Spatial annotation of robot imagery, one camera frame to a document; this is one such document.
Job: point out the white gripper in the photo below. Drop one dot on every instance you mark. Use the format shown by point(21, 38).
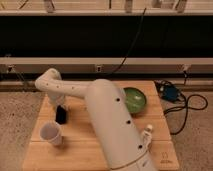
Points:
point(56, 99)

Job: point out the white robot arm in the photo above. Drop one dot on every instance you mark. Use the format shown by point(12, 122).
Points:
point(124, 148)

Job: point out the white paper cup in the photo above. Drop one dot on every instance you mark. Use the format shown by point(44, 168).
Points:
point(51, 132)

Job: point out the green bowl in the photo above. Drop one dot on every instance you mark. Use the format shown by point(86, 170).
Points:
point(135, 100)

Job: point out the white tube with cap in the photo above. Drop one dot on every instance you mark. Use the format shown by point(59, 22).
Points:
point(147, 135)

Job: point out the blue power box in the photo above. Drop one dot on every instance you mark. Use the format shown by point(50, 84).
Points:
point(170, 94)

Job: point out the center wall outlet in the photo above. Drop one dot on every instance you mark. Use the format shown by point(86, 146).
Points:
point(99, 69)

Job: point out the wall outlet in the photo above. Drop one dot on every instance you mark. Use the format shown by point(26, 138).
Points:
point(10, 69)
point(184, 68)
point(99, 69)

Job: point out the left wall outlet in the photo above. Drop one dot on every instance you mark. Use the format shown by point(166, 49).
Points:
point(10, 69)

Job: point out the right wall outlet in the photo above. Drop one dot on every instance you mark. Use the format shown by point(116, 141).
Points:
point(184, 68)

